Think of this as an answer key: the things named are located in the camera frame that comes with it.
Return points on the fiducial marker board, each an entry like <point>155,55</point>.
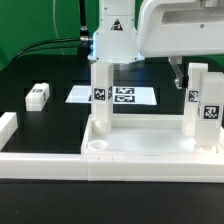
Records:
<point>121,95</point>

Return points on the white front fence bar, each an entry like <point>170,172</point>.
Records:
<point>161,168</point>

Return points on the white left fence block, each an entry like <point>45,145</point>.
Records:
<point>8,125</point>

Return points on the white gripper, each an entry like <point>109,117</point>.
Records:
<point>174,28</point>

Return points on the white desk top tray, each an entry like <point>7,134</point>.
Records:
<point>144,135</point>

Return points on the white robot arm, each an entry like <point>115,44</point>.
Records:
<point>115,40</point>

